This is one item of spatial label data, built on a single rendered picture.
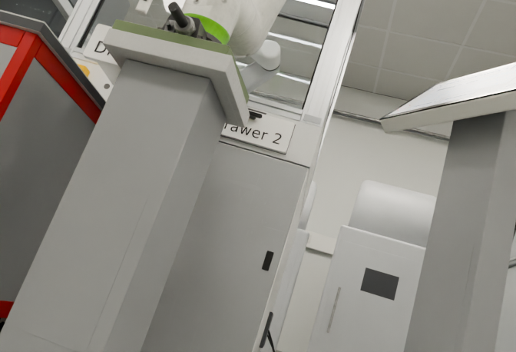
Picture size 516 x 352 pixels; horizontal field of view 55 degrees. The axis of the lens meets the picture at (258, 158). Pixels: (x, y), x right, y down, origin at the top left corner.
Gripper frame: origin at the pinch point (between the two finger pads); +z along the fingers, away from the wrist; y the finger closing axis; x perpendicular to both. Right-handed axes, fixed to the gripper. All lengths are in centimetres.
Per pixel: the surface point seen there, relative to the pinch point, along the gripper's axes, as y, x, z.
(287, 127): -33, 47, 12
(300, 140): -35, 53, 15
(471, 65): -260, 156, -176
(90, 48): -0.9, -9.7, 18.3
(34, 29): 25.5, -7.8, 29.1
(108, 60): -0.9, -3.1, 20.1
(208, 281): -34, 39, 67
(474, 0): -181, 129, -177
